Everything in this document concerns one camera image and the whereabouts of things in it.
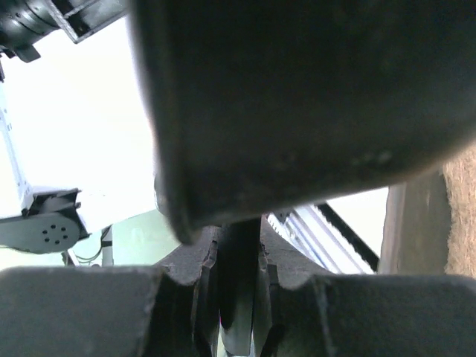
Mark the dark translucent litter box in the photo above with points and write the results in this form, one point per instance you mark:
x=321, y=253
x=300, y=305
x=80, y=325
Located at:
x=429, y=225

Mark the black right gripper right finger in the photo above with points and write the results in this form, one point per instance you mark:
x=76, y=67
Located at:
x=303, y=310

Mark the black slotted litter scoop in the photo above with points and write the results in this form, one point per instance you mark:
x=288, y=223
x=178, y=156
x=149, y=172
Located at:
x=260, y=106

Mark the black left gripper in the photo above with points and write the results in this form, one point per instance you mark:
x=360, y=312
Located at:
x=25, y=22

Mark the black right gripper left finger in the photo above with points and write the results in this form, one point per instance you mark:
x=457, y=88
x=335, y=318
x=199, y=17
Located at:
x=158, y=310

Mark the aluminium mounting rail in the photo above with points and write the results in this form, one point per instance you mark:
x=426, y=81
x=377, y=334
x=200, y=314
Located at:
x=320, y=234

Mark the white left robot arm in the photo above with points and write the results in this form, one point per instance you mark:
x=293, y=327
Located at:
x=44, y=222

